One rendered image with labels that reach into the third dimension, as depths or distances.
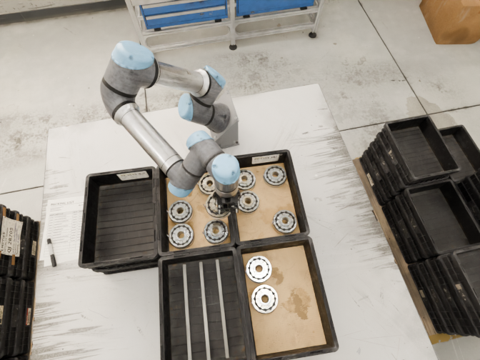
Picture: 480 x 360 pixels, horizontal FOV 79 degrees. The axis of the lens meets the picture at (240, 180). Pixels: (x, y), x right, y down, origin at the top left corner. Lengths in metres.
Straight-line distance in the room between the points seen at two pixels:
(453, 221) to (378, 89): 1.42
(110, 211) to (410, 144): 1.78
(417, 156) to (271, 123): 0.95
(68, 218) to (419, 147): 2.05
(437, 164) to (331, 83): 1.26
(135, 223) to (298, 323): 0.78
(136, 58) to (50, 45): 2.74
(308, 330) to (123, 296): 0.78
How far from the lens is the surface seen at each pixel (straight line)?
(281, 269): 1.25
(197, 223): 1.29
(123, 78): 1.03
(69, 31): 3.78
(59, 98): 3.16
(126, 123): 1.03
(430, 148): 2.18
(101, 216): 1.43
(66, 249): 1.60
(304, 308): 1.25
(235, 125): 1.45
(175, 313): 1.25
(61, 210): 1.68
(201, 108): 1.36
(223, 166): 0.78
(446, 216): 2.16
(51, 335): 1.56
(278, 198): 1.33
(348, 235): 1.49
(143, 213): 1.36
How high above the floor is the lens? 2.05
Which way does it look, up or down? 65 degrees down
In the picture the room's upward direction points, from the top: straight up
